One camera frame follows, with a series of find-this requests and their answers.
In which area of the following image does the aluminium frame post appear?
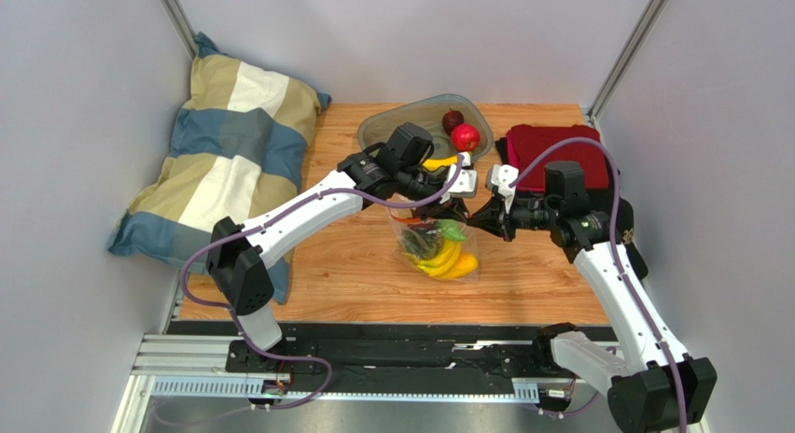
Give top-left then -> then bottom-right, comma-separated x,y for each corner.
160,0 -> 197,58
583,0 -> 670,127

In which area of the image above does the orange toy pineapple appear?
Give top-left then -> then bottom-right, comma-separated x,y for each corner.
399,228 -> 442,259

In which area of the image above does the dark red mangosteen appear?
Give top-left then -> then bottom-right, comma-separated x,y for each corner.
441,109 -> 465,135

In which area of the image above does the black cloth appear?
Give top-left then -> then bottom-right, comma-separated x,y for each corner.
495,136 -> 650,281

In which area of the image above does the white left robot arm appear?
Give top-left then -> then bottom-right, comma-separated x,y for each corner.
206,123 -> 477,351

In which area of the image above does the right aluminium frame post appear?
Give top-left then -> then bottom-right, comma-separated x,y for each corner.
583,0 -> 670,127

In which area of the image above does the green cucumber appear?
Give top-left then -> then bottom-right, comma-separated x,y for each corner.
435,219 -> 467,243

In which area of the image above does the red pomegranate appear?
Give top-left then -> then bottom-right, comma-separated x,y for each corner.
451,123 -> 481,152

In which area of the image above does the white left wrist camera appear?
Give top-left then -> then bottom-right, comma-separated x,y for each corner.
440,152 -> 478,203

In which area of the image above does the striped blue beige pillow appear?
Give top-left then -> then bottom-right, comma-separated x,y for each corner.
106,34 -> 331,273

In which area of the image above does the red folded cloth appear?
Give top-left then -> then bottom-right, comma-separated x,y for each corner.
506,124 -> 611,192

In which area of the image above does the grey transparent plastic container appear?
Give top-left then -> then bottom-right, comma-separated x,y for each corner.
357,93 -> 494,162

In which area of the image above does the yellow orange mango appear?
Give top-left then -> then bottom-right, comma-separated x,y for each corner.
446,252 -> 480,279

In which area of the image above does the clear zip top bag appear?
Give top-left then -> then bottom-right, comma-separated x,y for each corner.
387,208 -> 481,283

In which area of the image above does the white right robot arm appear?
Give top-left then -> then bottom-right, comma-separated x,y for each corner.
467,161 -> 717,432

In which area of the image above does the yellow banana bunch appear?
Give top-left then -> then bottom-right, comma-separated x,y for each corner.
403,240 -> 464,278

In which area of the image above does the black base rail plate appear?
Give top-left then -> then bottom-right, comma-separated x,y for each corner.
167,320 -> 616,398

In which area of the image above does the single yellow banana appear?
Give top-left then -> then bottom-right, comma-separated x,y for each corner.
423,152 -> 471,172

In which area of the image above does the left aluminium frame post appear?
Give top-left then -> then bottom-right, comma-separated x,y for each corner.
160,0 -> 197,58

